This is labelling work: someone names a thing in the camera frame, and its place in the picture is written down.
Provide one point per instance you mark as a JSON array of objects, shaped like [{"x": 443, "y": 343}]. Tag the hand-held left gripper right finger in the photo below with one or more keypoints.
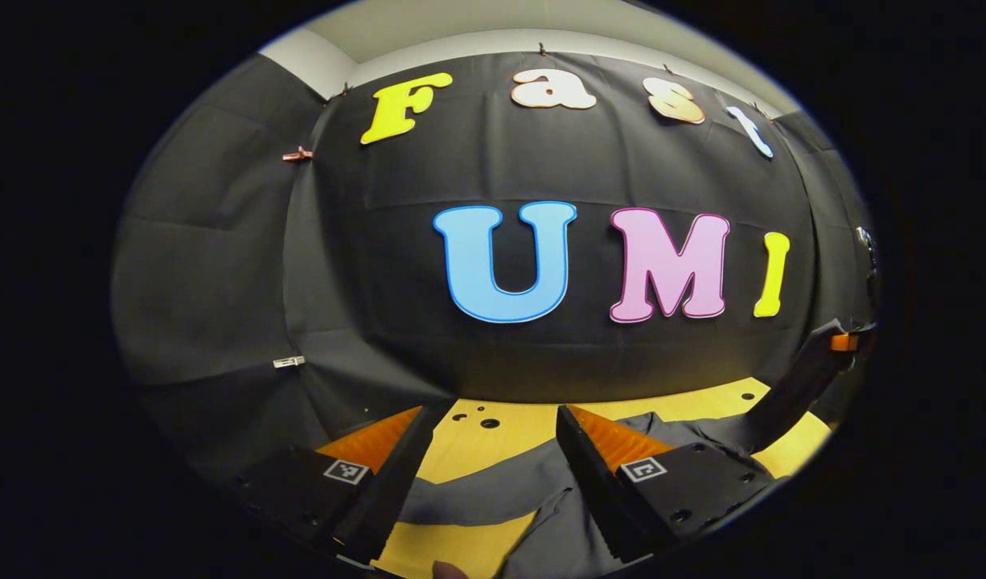
[{"x": 597, "y": 498}]

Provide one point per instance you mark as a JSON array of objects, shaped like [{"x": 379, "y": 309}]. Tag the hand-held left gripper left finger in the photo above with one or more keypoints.
[{"x": 392, "y": 498}]

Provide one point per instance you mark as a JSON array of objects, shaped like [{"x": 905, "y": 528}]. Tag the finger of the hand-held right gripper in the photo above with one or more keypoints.
[{"x": 845, "y": 342}]

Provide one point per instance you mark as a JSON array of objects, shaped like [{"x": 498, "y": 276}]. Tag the grey collared shirt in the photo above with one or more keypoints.
[{"x": 493, "y": 490}]

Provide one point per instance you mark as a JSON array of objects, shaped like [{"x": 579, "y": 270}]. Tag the white spring clip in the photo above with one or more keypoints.
[{"x": 289, "y": 362}]

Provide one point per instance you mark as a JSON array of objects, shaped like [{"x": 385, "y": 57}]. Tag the black backdrop cloth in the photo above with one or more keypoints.
[{"x": 380, "y": 281}]

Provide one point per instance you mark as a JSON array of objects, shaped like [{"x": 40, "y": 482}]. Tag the copper spring clip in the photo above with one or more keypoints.
[{"x": 297, "y": 154}]

